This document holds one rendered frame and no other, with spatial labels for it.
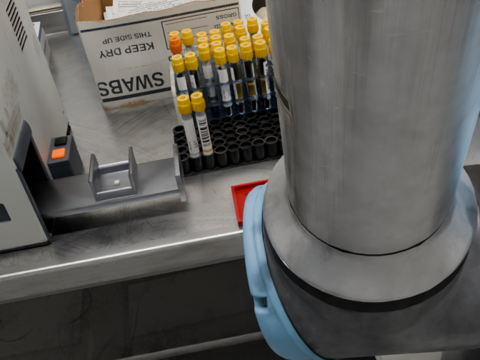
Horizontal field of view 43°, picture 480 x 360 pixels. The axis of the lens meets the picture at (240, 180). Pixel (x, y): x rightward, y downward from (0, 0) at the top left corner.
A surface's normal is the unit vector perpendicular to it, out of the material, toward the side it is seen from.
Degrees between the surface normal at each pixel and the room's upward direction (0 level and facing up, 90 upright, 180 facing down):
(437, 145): 105
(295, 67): 99
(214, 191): 0
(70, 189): 0
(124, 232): 0
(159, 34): 93
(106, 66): 89
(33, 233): 90
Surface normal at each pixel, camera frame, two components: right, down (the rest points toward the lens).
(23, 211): 0.14, 0.61
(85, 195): -0.13, -0.77
